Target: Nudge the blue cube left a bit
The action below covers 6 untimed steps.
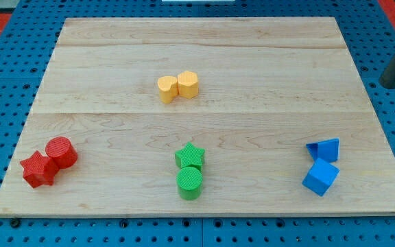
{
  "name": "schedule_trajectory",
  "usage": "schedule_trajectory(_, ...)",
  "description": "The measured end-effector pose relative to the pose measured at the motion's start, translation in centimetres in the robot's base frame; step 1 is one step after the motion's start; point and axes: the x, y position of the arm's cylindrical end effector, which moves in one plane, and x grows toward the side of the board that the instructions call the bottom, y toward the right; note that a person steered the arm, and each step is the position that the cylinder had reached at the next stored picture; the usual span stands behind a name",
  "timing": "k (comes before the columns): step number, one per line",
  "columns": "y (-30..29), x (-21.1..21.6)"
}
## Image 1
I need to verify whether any blue cube block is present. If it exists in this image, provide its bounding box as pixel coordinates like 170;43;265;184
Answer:
302;158;339;196

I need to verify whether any blue triangle block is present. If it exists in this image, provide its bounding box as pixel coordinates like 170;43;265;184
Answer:
306;138;339;163

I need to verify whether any yellow hexagon block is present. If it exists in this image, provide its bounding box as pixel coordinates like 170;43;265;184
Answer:
178;71;199;99

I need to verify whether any green star block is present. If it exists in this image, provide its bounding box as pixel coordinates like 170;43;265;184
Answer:
174;142;205;171

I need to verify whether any yellow heart block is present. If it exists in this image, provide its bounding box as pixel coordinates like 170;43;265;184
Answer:
157;75;178;104

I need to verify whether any green cylinder block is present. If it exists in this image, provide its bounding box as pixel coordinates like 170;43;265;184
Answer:
176;167;203;200

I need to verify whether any red cylinder block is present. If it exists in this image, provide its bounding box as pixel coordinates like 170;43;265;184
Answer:
45;137;78;169

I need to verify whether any red star block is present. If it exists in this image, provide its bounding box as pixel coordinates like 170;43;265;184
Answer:
20;150;60;188

